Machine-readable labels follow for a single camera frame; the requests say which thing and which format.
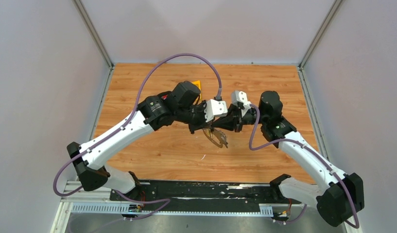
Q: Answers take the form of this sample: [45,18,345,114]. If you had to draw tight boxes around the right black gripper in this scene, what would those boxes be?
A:
[212,103,268,133]

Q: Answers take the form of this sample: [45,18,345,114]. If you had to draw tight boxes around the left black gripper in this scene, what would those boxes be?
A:
[176,100,216,135]

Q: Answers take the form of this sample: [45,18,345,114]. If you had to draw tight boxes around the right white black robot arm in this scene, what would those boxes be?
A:
[206,91,364,229]

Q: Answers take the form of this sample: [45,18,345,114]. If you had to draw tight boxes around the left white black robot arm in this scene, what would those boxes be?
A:
[67,81,214,200]

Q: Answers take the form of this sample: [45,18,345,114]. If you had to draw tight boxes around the yellow triangular plastic piece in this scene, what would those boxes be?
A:
[192,80,202,100]

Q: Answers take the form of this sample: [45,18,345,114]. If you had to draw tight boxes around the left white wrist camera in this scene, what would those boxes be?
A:
[204,99,228,123]

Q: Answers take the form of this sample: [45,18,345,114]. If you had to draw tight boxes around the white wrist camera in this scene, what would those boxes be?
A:
[204,99,228,123]
[231,90,251,115]

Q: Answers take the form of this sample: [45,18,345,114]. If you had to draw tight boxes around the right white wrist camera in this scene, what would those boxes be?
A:
[231,90,251,115]

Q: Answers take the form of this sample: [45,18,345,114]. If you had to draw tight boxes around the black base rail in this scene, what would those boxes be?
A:
[128,180,300,213]

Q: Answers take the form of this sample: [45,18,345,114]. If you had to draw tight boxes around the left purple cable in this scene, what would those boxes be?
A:
[53,53,223,221]

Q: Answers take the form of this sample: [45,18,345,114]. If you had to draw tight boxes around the grey slotted cable duct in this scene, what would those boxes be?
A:
[71,203,274,216]

